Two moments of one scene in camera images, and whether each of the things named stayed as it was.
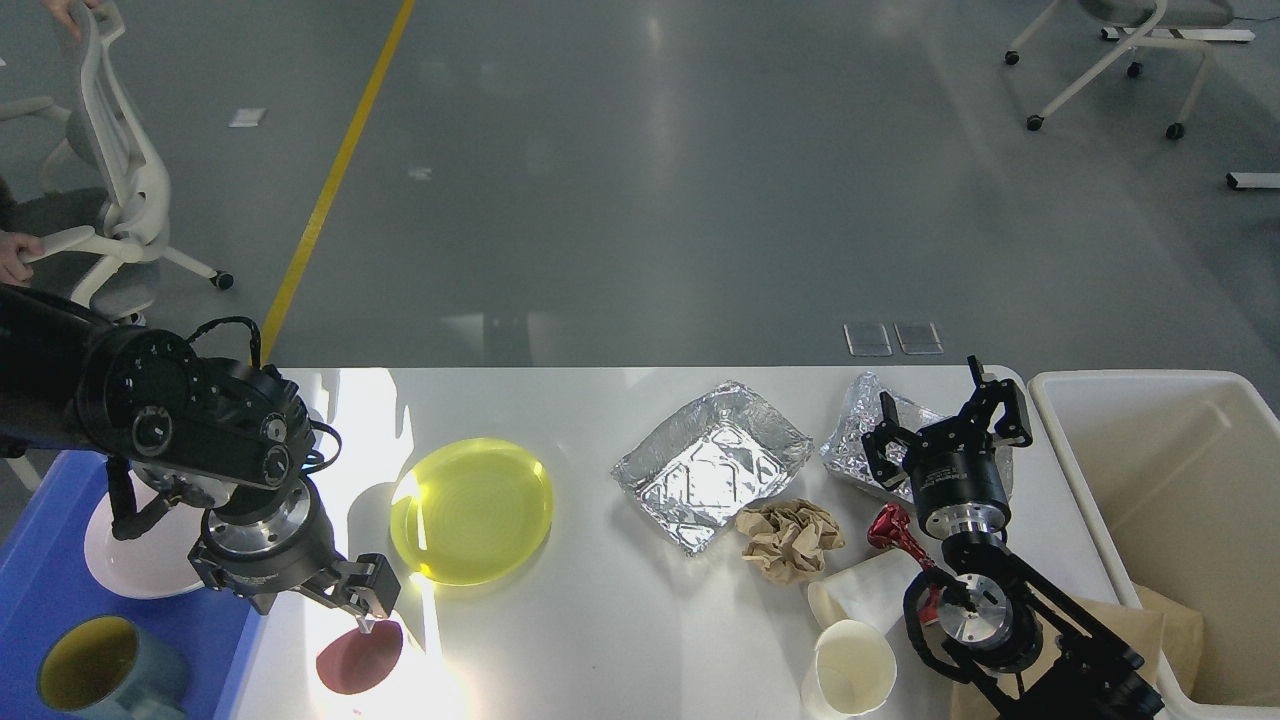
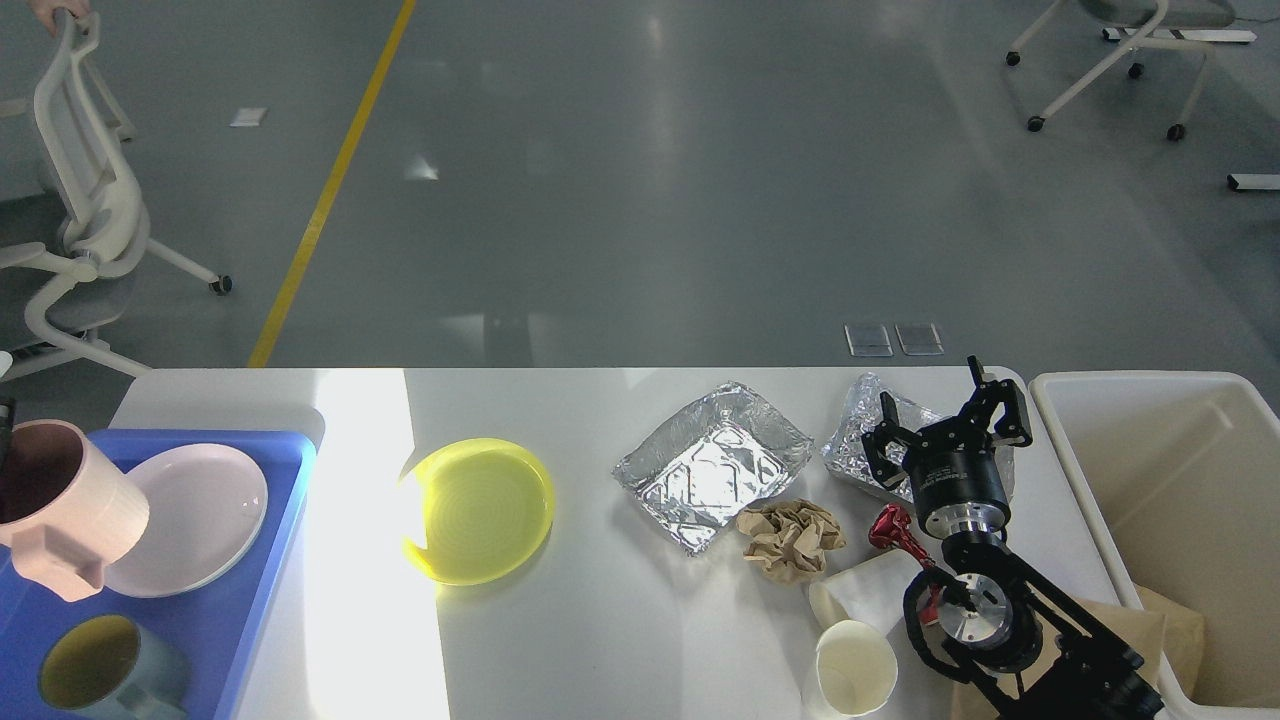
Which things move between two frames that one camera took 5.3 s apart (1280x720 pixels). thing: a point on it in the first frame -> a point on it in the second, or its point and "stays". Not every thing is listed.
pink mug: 352,662 -> 65,509
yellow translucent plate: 473,512 stays
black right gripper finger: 1014,425 stays
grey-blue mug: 108,668 stays
